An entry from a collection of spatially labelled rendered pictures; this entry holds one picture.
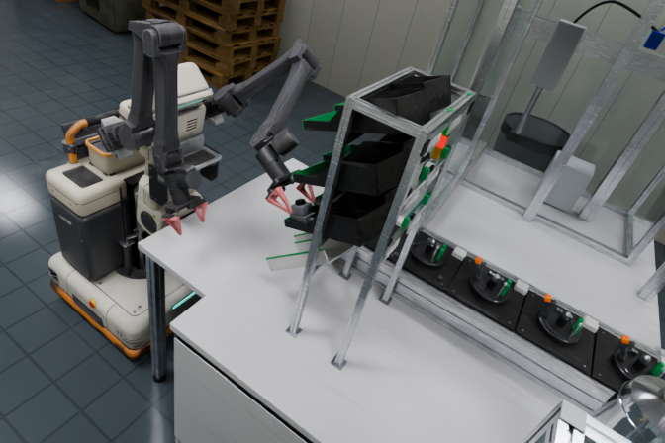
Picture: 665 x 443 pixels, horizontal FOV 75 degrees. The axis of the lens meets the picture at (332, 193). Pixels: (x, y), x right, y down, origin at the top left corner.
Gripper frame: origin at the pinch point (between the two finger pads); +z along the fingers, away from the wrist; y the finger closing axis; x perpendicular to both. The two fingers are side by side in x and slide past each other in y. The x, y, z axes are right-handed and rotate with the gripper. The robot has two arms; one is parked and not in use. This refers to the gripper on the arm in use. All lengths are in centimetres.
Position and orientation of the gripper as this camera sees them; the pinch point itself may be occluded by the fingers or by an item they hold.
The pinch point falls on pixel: (301, 205)
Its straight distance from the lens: 124.7
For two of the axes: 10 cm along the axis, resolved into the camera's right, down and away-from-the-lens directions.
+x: -5.0, 5.2, 6.9
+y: 6.4, -3.1, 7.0
